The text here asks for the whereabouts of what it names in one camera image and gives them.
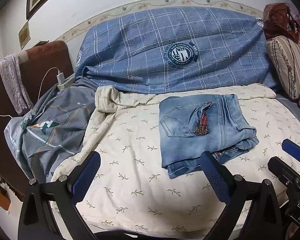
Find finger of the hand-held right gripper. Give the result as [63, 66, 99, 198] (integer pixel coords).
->
[267, 156, 300, 187]
[282, 139, 300, 163]

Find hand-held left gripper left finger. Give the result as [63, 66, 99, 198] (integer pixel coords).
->
[18, 151, 101, 240]

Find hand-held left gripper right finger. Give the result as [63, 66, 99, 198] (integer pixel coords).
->
[200, 151, 283, 240]

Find blue denim pants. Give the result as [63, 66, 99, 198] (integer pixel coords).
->
[159, 94, 260, 179]

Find blue-grey bed sheet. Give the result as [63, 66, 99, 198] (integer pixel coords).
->
[275, 91, 300, 132]

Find cream leaf-print blanket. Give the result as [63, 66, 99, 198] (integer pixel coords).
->
[50, 84, 300, 239]

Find grey printed quilt cover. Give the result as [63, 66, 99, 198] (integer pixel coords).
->
[4, 77, 97, 184]

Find striped beige pillow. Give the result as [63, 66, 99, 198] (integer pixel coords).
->
[266, 35, 300, 100]

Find white power strip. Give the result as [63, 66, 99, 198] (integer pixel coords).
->
[57, 74, 75, 90]

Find pale purple cloth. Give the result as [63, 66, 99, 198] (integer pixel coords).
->
[0, 54, 34, 117]

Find brown headboard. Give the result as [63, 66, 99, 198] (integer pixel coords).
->
[0, 40, 74, 202]

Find reddish brown cloth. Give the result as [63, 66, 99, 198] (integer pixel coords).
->
[263, 2, 300, 43]

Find white charging cable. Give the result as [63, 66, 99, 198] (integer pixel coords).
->
[0, 67, 60, 117]

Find small wall picture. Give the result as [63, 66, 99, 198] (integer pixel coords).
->
[18, 20, 31, 50]

